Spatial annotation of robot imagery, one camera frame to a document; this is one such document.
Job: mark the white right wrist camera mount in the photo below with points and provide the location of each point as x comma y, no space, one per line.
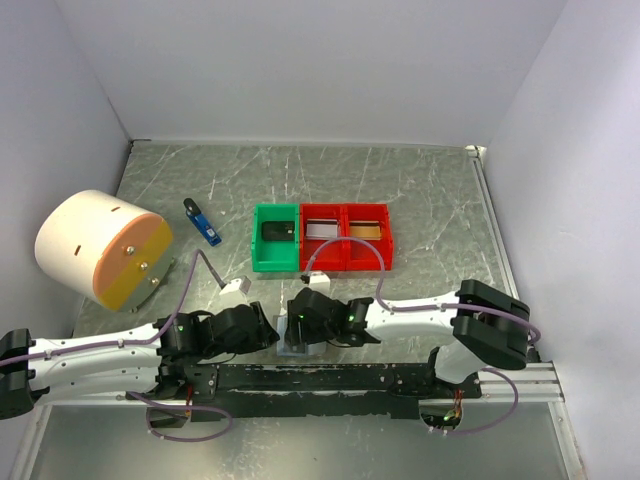
318,280

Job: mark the red middle plastic bin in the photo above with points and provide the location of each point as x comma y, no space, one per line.
332,257

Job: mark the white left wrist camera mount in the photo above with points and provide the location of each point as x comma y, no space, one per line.
236,290

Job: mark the gold card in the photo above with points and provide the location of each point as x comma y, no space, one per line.
365,231

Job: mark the black VIP card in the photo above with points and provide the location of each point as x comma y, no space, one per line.
278,231

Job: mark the white silver card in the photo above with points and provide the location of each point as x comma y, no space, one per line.
322,229

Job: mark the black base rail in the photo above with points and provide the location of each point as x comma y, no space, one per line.
287,391

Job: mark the grey card holder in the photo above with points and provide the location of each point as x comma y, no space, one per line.
300,351

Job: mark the red plastic bin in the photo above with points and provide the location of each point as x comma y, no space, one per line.
360,256
332,257

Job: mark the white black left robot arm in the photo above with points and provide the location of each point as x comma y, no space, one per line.
32,368

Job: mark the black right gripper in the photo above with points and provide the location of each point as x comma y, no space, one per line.
297,331

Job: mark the red right plastic bin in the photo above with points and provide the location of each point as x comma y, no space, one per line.
360,256

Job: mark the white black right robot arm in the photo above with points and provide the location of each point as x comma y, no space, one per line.
488,327

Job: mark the green plastic bin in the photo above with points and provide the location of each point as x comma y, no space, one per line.
275,257

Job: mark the white drum with orange lid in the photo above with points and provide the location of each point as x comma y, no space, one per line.
111,251

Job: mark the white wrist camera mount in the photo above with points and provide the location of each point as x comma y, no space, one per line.
318,280
236,290

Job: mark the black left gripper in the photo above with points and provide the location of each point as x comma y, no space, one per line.
264,336

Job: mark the blue stapler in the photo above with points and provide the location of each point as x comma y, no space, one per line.
200,222

